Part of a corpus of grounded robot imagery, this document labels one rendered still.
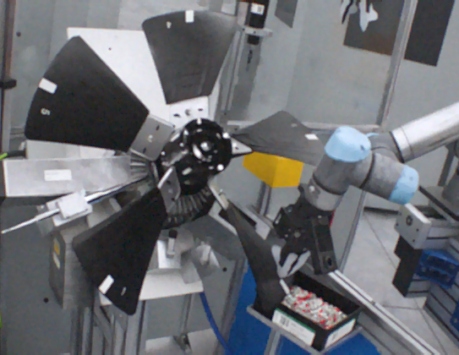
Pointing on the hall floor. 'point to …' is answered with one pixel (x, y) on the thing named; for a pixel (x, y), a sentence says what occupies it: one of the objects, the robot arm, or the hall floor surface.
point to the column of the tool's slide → (1, 140)
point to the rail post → (230, 303)
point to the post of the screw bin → (274, 343)
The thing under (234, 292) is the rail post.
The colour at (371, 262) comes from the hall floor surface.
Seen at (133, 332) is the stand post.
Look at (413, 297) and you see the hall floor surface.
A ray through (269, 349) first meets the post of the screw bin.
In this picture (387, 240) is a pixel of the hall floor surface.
